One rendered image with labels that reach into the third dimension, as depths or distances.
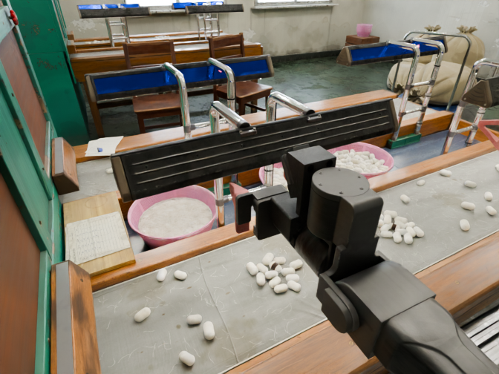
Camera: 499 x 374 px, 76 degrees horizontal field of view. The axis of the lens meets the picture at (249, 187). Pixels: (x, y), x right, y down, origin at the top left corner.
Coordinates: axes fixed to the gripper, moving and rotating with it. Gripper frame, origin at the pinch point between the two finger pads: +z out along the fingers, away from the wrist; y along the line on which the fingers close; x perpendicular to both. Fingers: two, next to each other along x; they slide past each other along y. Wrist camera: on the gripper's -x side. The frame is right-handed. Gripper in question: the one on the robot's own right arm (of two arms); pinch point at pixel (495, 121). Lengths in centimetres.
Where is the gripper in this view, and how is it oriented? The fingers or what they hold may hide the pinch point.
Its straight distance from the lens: 92.6
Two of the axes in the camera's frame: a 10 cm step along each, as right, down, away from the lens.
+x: 0.1, 8.4, 5.4
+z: -4.3, -4.9, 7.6
